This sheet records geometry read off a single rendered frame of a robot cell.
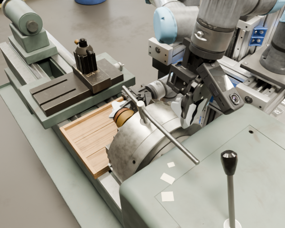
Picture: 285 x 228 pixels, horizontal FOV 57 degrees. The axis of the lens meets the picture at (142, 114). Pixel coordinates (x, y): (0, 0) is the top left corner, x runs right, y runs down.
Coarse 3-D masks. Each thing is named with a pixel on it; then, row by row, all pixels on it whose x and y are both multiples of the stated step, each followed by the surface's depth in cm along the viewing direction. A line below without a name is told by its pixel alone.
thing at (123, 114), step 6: (120, 108) 97; (126, 108) 98; (114, 114) 97; (120, 114) 96; (126, 114) 94; (132, 114) 94; (114, 120) 97; (120, 120) 94; (126, 120) 93; (120, 126) 94
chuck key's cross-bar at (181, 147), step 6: (126, 90) 76; (132, 96) 74; (144, 114) 70; (150, 120) 69; (156, 126) 66; (162, 132) 64; (168, 132) 63; (168, 138) 62; (174, 138) 61; (180, 144) 59; (180, 150) 59; (186, 150) 57; (192, 156) 56; (198, 162) 55
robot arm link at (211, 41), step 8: (200, 32) 48; (208, 32) 48; (216, 32) 47; (224, 32) 53; (232, 32) 48; (192, 40) 51; (200, 40) 49; (208, 40) 49; (216, 40) 48; (224, 40) 49; (200, 48) 51; (208, 48) 49; (216, 48) 49; (224, 48) 50
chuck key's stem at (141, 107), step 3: (138, 102) 70; (141, 102) 70; (138, 105) 70; (141, 105) 70; (144, 105) 70; (138, 108) 70; (141, 108) 70; (144, 108) 71; (138, 111) 72; (141, 111) 71; (141, 114) 73; (141, 117) 74; (144, 117) 74; (144, 120) 76; (147, 120) 77
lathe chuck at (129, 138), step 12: (156, 108) 80; (168, 108) 82; (132, 120) 78; (156, 120) 77; (168, 120) 77; (120, 132) 78; (132, 132) 77; (144, 132) 75; (120, 144) 78; (132, 144) 75; (108, 156) 82; (120, 156) 78; (120, 168) 78; (120, 180) 83
